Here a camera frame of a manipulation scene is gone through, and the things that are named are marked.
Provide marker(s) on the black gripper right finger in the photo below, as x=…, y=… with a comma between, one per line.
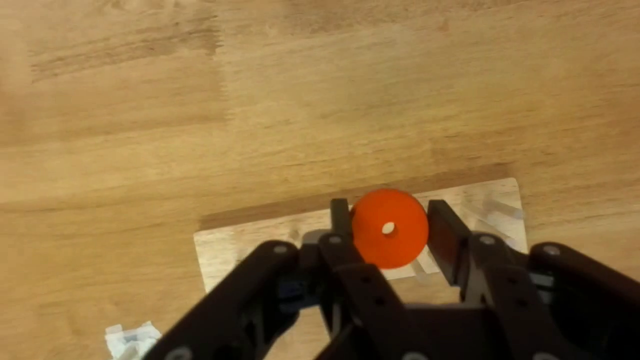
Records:
x=548, y=303

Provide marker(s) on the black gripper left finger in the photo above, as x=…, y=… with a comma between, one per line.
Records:
x=262, y=298

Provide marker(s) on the orange disc with hole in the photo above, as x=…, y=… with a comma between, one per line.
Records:
x=391, y=226

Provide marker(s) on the wooden peg board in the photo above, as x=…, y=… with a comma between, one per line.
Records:
x=485, y=206

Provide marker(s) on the clear peg stand near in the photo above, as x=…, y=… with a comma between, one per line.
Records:
x=131, y=344

